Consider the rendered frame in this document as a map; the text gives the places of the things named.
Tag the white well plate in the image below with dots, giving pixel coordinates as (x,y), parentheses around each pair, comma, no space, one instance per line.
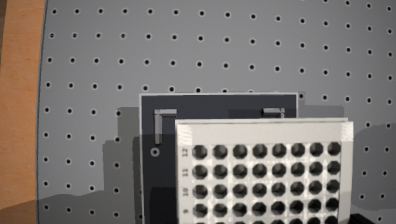
(303,154)

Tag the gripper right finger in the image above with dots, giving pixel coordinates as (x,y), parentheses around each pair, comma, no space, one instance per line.
(359,219)

